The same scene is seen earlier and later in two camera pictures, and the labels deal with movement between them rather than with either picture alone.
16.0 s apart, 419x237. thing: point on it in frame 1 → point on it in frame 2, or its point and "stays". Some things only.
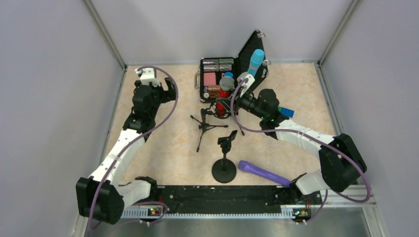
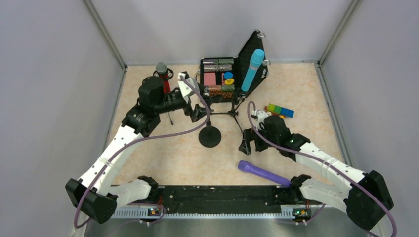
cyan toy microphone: (256, 61) stays
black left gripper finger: (172, 91) → (198, 113)
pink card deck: (209, 78) stays
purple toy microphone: (245, 166) stays
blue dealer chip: (228, 73) stays
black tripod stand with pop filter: (203, 126) → (169, 78)
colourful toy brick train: (287, 112) stays
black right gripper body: (239, 99) → (254, 138)
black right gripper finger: (226, 102) → (248, 137)
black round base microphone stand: (224, 170) → (209, 137)
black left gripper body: (166, 90) → (190, 107)
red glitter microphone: (227, 84) → (161, 68)
